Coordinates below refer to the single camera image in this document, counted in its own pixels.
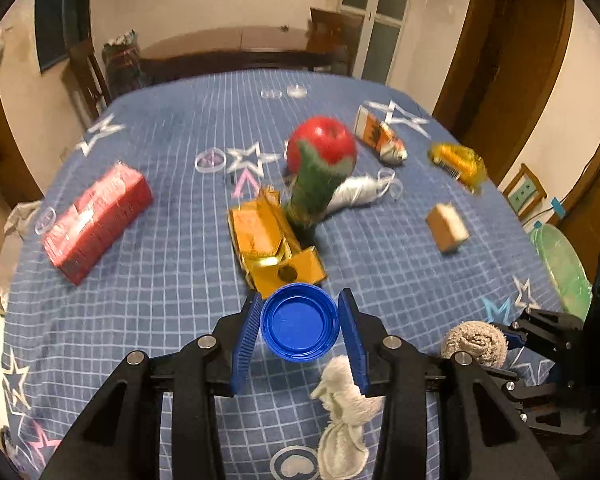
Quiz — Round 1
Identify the blue bottle cap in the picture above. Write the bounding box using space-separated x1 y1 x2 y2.
261 283 340 363

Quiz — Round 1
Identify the gold foil box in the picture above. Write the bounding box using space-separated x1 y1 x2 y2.
227 186 327 299

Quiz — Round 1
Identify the beige cloth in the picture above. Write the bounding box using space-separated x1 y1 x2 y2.
440 321 508 368

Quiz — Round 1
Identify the white rope bundle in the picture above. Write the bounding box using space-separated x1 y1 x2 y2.
324 167 406 216

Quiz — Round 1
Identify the green cloth bundle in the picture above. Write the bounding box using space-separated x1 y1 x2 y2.
284 140 356 244

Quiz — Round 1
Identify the beige sponge block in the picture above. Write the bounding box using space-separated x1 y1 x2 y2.
426 204 469 254

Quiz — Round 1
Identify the white towel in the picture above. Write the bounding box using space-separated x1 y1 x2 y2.
310 356 384 479

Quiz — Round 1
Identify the orange white carton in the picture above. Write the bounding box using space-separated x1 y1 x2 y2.
353 105 407 167

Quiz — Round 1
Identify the yellow plastic wrapper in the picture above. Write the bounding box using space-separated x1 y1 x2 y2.
428 143 488 194

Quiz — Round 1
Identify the green-lined trash bin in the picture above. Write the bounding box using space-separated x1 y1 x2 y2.
530 224 592 321

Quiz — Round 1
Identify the red apple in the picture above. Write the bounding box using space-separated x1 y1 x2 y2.
286 116 358 174

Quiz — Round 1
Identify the blue star-pattern bed sheet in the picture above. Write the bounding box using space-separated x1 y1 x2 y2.
3 70 560 479

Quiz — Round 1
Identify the long red box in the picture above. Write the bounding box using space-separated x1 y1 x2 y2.
42 162 152 285

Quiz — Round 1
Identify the small yellow wooden chair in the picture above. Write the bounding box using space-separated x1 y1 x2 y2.
503 164 547 221

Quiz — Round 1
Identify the dark wooden round table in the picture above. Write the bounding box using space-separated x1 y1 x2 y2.
140 26 347 84

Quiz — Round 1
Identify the dark wooden side chair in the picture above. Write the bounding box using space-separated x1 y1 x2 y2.
68 38 111 120

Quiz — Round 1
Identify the white glass balcony door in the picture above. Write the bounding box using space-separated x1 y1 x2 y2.
339 0 412 84

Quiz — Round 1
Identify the dark window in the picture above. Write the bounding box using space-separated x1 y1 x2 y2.
34 0 91 73

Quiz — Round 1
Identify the brown open doorway frame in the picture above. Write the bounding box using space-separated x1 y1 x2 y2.
432 0 574 184

